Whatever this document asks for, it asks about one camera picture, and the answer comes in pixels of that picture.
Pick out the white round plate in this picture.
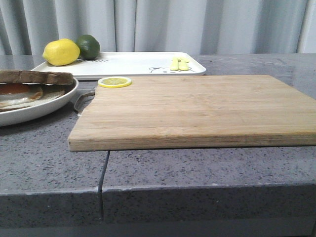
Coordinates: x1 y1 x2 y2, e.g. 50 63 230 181
0 79 79 127

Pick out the white rectangular tray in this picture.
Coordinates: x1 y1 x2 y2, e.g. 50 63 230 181
33 52 206 80

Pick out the left yellow small utensil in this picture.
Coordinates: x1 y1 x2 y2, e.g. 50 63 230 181
169 57 179 71

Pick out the yellow small utensil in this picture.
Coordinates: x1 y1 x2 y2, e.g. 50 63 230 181
178 57 190 71
169 57 179 71

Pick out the right yellow small utensil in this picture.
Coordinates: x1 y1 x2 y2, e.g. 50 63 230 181
178 57 190 71

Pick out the yellow lemon slice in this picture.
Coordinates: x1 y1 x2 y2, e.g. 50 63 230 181
98 77 132 88

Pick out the wooden cutting board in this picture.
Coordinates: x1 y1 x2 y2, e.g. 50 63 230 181
68 75 316 152

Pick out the green lime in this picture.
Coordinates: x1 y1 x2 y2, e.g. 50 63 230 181
76 35 100 60

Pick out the fried egg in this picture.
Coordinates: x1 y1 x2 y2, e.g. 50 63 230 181
0 83 43 107

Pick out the grey curtain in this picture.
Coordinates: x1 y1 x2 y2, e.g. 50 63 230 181
0 0 316 55

